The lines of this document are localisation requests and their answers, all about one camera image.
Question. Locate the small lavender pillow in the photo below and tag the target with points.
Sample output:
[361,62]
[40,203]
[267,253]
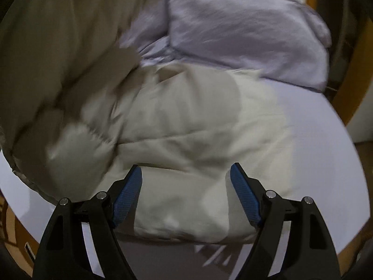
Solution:
[239,29]

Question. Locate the wide lavender pillow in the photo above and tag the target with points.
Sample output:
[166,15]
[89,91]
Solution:
[142,45]

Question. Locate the beige puffer jacket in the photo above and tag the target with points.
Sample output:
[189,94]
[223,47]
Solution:
[174,128]

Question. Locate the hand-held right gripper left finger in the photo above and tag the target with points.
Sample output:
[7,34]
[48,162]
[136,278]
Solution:
[128,195]

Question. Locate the bed with lavender sheet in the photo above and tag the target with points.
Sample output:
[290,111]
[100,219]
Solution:
[314,140]

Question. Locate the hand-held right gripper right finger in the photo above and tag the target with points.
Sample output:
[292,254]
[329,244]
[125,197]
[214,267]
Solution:
[244,198]

